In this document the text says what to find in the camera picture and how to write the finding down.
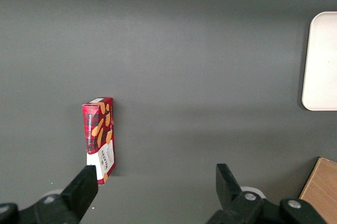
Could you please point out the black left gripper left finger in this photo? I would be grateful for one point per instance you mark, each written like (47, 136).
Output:
(79, 195)

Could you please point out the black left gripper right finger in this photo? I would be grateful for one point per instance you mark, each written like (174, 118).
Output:
(231, 195)

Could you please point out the white rounded rectangular tray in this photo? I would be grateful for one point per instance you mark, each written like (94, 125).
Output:
(322, 61)

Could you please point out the small white round pad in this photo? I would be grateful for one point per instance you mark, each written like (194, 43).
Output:
(54, 193)
(256, 191)

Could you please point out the red tartan shortbread box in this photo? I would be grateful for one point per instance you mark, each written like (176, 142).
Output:
(101, 129)

